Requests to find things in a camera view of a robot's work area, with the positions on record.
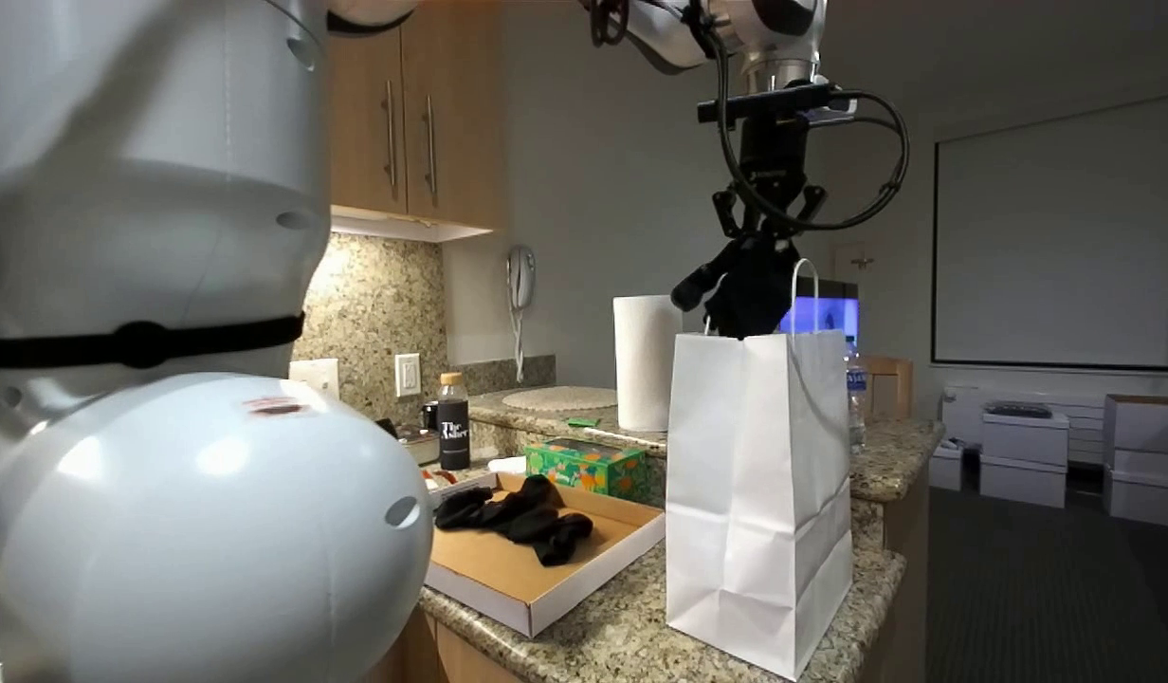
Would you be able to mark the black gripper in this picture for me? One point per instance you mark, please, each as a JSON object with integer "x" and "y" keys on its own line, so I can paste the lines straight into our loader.
{"x": 770, "y": 156}

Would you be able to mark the black sock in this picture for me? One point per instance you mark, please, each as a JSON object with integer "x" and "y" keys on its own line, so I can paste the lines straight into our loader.
{"x": 469, "y": 508}
{"x": 531, "y": 498}
{"x": 568, "y": 540}
{"x": 747, "y": 295}

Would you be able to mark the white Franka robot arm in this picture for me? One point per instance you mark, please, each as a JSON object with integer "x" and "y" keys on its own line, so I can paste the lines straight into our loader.
{"x": 206, "y": 533}

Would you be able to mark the small lit display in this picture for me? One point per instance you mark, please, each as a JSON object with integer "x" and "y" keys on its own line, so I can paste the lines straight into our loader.
{"x": 835, "y": 313}

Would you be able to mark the white paper towel roll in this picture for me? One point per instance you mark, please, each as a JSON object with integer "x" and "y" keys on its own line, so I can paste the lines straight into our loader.
{"x": 646, "y": 366}

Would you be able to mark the clear plastic water bottle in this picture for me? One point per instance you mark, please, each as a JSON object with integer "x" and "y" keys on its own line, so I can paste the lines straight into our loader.
{"x": 854, "y": 400}

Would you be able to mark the wooden dining chair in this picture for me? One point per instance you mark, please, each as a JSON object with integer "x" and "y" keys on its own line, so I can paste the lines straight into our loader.
{"x": 888, "y": 390}

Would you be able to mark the white projector screen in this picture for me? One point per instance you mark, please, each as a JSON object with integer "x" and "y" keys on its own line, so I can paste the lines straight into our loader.
{"x": 1060, "y": 231}

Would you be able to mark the small white storage box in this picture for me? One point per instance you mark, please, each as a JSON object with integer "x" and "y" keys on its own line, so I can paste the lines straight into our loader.
{"x": 947, "y": 462}

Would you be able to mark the green tissue box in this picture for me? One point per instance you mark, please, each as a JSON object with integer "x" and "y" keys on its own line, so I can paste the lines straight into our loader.
{"x": 588, "y": 473}

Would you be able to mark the crumpled white napkin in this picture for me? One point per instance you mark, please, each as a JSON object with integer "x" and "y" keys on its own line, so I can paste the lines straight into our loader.
{"x": 511, "y": 462}

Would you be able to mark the dark glass bottle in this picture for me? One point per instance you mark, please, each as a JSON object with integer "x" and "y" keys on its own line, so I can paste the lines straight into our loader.
{"x": 452, "y": 436}

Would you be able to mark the shallow cardboard box tray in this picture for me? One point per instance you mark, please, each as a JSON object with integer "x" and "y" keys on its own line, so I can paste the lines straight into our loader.
{"x": 522, "y": 583}

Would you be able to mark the wooden counter cabinet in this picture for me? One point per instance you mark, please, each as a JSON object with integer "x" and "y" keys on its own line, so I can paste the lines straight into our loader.
{"x": 464, "y": 661}

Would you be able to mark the white wall phone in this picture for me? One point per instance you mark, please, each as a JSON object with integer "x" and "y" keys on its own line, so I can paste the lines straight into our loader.
{"x": 522, "y": 282}

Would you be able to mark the wooden wall cabinet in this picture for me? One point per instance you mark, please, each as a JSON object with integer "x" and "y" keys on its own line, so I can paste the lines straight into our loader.
{"x": 419, "y": 126}

